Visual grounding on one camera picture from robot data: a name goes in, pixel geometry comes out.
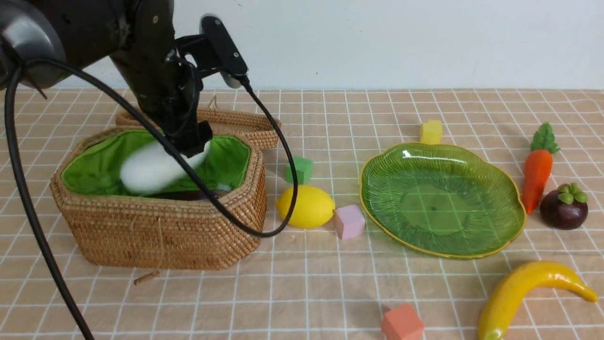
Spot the dark purple mangosteen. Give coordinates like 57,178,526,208
540,182,589,230

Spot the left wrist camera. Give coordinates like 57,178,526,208
176,14,249,89

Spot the orange foam cube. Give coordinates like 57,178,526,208
381,303,424,340

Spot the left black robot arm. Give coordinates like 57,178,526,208
1,0,210,157

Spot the yellow foam cube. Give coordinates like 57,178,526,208
420,119,443,145

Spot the woven wicker basket green lining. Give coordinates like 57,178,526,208
50,126,267,270

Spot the green glass plate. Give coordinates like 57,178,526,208
360,142,527,260

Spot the yellow lemon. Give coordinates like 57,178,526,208
288,185,336,230

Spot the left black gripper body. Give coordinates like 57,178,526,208
111,37,213,157

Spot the orange carrot green top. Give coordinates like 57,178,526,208
521,122,560,215

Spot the green foam cube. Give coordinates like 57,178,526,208
285,155,314,185

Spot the purple eggplant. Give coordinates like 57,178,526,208
146,189,229,202

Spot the white radish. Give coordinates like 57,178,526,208
119,141,187,195

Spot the woven wicker basket lid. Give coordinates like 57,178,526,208
116,96,282,150

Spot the yellow banana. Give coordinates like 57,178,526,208
477,261,598,340

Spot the pink foam cube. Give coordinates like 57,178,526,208
334,204,365,240

